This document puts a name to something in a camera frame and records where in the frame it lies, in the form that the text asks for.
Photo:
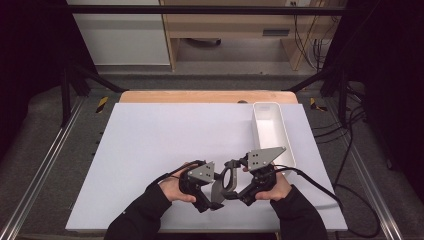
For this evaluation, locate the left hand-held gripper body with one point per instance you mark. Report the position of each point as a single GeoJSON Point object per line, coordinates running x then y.
{"type": "Point", "coordinates": [201, 172]}

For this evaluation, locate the person's left hand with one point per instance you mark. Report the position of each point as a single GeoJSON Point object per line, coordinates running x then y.
{"type": "Point", "coordinates": [173, 188]}

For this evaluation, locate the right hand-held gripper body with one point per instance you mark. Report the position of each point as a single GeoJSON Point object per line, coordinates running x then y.
{"type": "Point", "coordinates": [263, 157]}

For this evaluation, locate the black frame crossbar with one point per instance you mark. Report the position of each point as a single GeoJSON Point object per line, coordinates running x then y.
{"type": "Point", "coordinates": [206, 10]}

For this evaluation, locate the black curtain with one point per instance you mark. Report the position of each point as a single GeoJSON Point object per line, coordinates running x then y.
{"type": "Point", "coordinates": [393, 83]}
{"type": "Point", "coordinates": [30, 66]}

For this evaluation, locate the dark patterned phone case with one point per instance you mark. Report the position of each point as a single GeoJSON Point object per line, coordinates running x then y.
{"type": "Point", "coordinates": [218, 191]}

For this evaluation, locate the white cabinet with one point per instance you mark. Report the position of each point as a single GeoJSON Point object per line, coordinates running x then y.
{"type": "Point", "coordinates": [121, 36]}

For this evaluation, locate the wooden desk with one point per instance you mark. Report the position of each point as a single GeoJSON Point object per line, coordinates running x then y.
{"type": "Point", "coordinates": [233, 25]}

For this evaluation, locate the white plastic bin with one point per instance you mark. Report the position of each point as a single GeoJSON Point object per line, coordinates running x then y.
{"type": "Point", "coordinates": [270, 133]}

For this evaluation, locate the person's right hand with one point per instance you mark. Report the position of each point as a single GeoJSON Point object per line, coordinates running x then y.
{"type": "Point", "coordinates": [279, 190]}

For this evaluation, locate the black metal stand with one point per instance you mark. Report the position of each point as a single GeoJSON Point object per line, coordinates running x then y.
{"type": "Point", "coordinates": [341, 90]}
{"type": "Point", "coordinates": [71, 83]}

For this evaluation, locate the yellow black tape marker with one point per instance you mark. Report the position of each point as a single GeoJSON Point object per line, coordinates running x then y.
{"type": "Point", "coordinates": [102, 104]}
{"type": "Point", "coordinates": [314, 104]}

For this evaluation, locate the aluminium rail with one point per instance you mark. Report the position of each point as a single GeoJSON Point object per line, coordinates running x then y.
{"type": "Point", "coordinates": [376, 200]}
{"type": "Point", "coordinates": [43, 166]}

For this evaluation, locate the white table mat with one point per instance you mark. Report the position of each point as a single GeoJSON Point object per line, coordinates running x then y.
{"type": "Point", "coordinates": [150, 140]}

